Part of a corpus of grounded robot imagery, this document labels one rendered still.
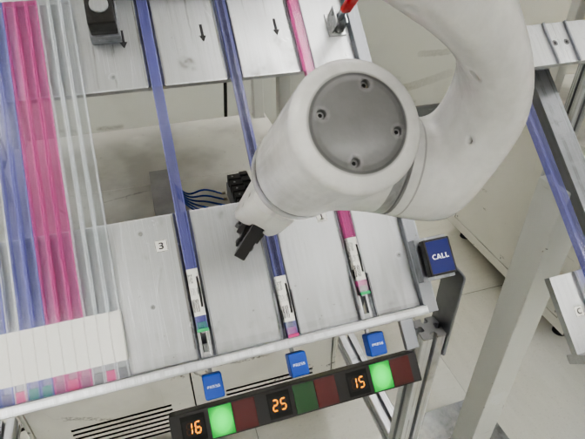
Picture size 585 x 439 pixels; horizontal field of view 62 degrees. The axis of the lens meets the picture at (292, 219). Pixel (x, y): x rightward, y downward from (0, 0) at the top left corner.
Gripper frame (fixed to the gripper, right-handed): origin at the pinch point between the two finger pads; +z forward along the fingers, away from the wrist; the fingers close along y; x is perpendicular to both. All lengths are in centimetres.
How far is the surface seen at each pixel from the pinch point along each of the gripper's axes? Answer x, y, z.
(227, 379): 18, 29, 58
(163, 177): -18, -3, 53
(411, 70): 51, -142, 182
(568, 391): 108, -9, 65
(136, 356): -3.9, 24.1, 6.1
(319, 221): 8.8, -2.5, 7.6
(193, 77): -16.4, -11.8, 10.3
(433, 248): 23.2, -6.0, 2.4
